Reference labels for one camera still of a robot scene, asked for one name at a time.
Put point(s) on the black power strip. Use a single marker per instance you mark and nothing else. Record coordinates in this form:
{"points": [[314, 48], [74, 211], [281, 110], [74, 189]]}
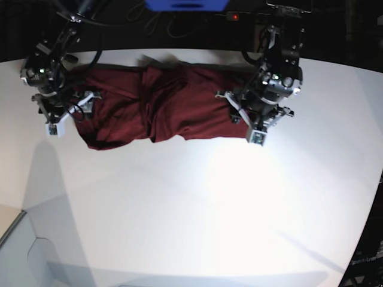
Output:
{"points": [[235, 16]]}

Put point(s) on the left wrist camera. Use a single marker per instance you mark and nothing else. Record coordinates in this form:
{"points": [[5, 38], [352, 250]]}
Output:
{"points": [[257, 137]]}

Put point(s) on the maroon t-shirt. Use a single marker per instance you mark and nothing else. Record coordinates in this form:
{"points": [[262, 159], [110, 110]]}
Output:
{"points": [[158, 103]]}

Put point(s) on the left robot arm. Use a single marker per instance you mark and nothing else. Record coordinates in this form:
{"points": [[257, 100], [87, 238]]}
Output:
{"points": [[278, 74]]}

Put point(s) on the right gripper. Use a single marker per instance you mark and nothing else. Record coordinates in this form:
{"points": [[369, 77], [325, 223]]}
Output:
{"points": [[76, 105]]}

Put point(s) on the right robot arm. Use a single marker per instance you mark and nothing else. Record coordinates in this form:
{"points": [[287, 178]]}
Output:
{"points": [[44, 69]]}

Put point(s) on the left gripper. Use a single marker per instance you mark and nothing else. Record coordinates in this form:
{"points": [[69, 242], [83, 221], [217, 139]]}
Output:
{"points": [[249, 108]]}

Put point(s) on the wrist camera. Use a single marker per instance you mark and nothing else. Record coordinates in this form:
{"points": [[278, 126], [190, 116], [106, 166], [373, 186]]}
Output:
{"points": [[55, 129], [257, 137]]}

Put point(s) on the blue box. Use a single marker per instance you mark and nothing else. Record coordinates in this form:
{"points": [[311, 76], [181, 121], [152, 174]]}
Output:
{"points": [[186, 5]]}

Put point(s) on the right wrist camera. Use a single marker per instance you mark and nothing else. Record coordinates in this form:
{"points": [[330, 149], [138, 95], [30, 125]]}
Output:
{"points": [[55, 129]]}

